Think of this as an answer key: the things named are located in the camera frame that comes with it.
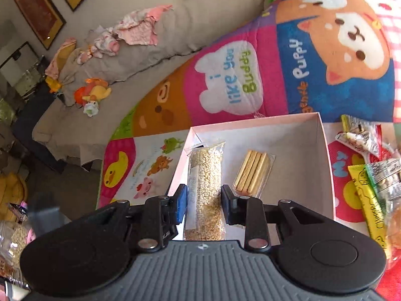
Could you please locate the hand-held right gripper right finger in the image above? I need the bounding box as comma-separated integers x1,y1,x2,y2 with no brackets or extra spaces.
221,184,315,253

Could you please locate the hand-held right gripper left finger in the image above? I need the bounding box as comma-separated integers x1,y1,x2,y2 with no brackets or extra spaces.
94,184,188,253

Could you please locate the sesame bar packet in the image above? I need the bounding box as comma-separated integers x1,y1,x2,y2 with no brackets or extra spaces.
184,140,227,242

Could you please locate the pink cardboard box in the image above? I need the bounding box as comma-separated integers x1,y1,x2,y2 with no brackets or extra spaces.
167,112,337,242

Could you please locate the yellow cheese snack packet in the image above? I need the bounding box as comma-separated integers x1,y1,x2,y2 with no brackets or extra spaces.
347,164,390,251

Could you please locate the biscuit stick packet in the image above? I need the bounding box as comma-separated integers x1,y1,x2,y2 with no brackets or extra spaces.
233,149,276,199

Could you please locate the small white green plush toy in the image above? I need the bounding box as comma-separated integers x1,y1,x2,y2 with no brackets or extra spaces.
83,100,100,117

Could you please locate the orange yellow plush toy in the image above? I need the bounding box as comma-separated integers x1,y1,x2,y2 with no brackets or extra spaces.
73,78,112,105

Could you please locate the printed cartoon play mat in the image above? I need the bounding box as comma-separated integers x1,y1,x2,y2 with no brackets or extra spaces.
95,0,401,301

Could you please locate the white black snack packet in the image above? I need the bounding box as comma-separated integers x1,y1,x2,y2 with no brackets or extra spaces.
335,114,381,160

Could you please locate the green clear snack packet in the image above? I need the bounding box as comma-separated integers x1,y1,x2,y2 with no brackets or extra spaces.
365,159,401,201

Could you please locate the dark low table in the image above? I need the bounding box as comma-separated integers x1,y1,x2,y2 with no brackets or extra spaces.
11,92,66,174

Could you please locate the clear bread packet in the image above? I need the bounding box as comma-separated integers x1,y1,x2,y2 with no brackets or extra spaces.
384,207,401,261

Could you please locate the yellow cushion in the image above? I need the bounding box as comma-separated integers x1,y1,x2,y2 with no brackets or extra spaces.
0,172,29,223

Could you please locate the beige sofa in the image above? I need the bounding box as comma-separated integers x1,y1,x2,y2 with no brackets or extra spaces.
31,0,282,167

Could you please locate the clear jar of nuts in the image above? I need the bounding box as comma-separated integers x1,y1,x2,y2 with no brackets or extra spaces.
0,221,34,276

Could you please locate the floral baby garment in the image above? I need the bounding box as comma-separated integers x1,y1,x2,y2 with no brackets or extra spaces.
92,27,121,57

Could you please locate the pink crumpled garment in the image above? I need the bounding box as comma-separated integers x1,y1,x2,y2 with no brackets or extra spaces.
113,5,173,46

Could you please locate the pink yellow cloth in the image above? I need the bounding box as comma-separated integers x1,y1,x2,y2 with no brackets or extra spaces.
45,37,78,80

